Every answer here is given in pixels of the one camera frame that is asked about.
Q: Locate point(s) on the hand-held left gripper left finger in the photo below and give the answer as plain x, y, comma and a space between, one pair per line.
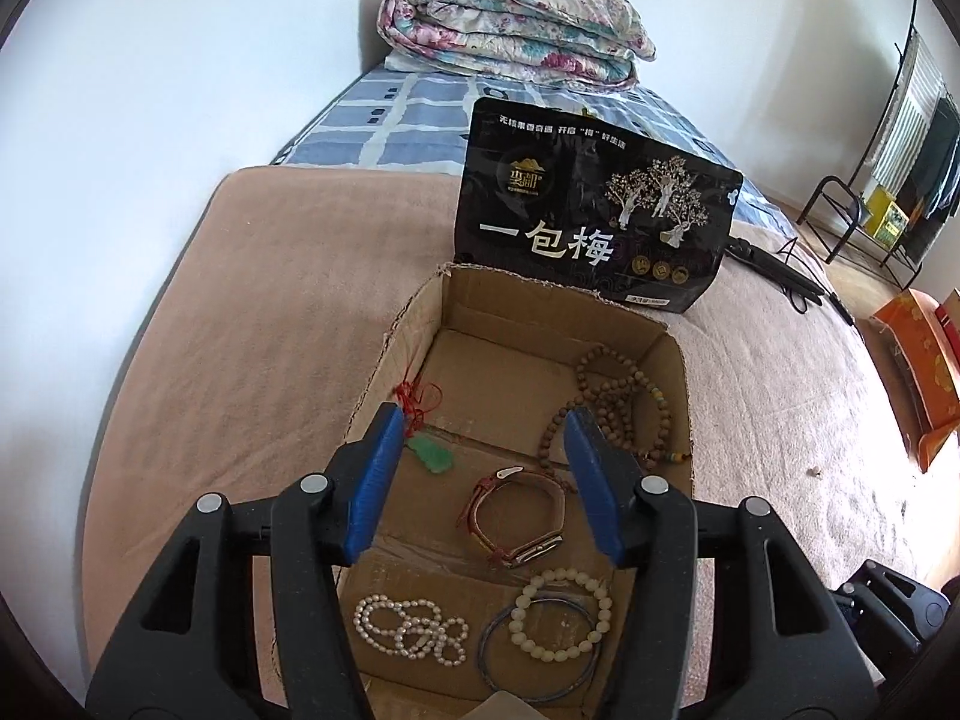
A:
375, 480

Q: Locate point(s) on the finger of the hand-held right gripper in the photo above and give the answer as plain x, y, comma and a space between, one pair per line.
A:
881, 622
911, 592

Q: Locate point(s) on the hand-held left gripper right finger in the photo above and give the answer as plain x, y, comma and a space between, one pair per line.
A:
592, 480

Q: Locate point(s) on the cardboard box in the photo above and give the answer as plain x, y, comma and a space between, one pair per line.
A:
495, 360

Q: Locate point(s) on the dark metal bangle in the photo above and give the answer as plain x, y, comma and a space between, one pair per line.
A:
485, 652

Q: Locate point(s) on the tan blanket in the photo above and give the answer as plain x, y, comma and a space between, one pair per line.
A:
247, 330

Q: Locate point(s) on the orange cloth covered table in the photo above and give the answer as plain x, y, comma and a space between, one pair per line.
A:
919, 367

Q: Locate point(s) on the flat cardboard piece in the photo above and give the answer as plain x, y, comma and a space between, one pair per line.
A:
495, 709

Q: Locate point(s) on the black folded tripod stick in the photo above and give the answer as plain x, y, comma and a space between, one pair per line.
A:
765, 262

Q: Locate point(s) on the black snack bag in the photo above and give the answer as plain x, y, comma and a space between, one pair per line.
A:
570, 187

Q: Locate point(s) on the blue checkered bed sheet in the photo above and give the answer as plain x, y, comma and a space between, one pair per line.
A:
405, 120

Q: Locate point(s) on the black metal clothes rack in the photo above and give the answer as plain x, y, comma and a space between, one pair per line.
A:
825, 199

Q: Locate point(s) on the yellow crate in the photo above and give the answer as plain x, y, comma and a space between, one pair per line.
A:
885, 217

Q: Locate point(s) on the white pillow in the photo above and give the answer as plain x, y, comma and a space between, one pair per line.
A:
397, 62

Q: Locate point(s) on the dark hanging clothes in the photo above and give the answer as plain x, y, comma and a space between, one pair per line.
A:
934, 172

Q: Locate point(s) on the folded floral quilt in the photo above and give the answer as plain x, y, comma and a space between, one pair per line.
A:
517, 22

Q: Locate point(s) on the striped hanging cloth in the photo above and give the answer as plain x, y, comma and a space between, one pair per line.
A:
904, 120

